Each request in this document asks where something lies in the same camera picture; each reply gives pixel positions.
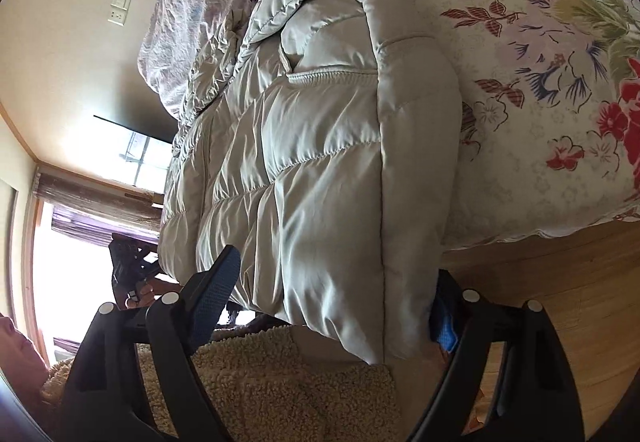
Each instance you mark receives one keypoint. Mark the bright window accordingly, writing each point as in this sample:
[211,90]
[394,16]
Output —
[70,282]

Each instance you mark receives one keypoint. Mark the white wall outlet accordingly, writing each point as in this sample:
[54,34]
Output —
[117,16]

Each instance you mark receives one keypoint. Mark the person's left hand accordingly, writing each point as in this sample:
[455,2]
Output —
[160,291]

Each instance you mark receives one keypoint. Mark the person's head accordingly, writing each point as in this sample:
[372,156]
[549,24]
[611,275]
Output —
[20,357]

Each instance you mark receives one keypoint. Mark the beige puffer jacket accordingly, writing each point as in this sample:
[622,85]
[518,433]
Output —
[325,171]

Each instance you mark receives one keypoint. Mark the floral bed sheet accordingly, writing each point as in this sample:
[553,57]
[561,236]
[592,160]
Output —
[550,71]

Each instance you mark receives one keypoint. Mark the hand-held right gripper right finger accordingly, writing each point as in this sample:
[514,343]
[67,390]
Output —
[445,329]

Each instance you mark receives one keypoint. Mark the dark flat wall panel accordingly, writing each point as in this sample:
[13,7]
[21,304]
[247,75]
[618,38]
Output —
[135,126]

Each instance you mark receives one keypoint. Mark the brown striped curtain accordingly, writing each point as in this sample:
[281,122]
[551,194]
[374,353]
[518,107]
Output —
[100,202]

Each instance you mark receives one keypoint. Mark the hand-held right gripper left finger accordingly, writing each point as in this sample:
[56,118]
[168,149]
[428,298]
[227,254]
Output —
[212,302]

